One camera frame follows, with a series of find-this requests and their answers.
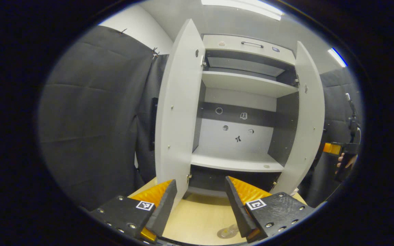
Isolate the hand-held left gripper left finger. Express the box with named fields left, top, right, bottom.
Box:
left=89, top=179, right=178, bottom=244

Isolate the long ceiling light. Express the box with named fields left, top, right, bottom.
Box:
left=201, top=0, right=284, bottom=21

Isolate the small ceiling light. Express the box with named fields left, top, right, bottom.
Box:
left=328, top=48, right=348, bottom=68

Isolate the black door handle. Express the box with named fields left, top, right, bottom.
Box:
left=149, top=97, right=159, bottom=151

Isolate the white cabinet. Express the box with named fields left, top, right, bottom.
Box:
left=192, top=33, right=300, bottom=199

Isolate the white cabinet door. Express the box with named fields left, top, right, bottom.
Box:
left=154, top=19, right=206, bottom=209
left=271, top=41, right=326, bottom=196

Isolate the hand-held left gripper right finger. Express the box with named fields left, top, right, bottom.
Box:
left=225, top=176, right=315, bottom=244

